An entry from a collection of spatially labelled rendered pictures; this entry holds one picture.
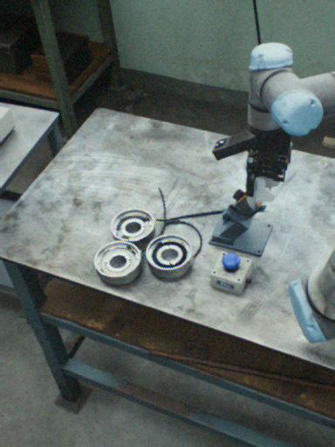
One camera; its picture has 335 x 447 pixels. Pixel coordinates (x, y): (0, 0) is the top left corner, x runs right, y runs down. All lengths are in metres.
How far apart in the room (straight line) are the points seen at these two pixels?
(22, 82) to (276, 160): 2.07
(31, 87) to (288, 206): 1.84
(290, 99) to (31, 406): 1.49
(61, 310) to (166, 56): 1.79
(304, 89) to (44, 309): 0.96
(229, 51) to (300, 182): 1.51
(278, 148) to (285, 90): 0.20
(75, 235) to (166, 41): 1.78
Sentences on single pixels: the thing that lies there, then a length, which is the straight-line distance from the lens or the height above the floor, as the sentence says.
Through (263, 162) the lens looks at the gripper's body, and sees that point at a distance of 1.25.
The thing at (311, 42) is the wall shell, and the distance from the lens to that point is 2.85.
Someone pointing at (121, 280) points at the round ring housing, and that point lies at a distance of 1.36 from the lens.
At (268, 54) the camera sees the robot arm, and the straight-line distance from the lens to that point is 1.15.
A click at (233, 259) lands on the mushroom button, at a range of 1.31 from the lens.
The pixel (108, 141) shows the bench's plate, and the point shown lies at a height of 0.80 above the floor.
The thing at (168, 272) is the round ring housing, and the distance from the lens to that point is 1.35.
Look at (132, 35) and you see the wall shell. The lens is 3.21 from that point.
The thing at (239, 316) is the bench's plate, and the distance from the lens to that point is 1.31.
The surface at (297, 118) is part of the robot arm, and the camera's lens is 1.06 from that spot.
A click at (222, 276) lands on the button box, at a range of 1.32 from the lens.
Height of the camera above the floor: 1.88
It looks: 47 degrees down
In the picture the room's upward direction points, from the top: 7 degrees counter-clockwise
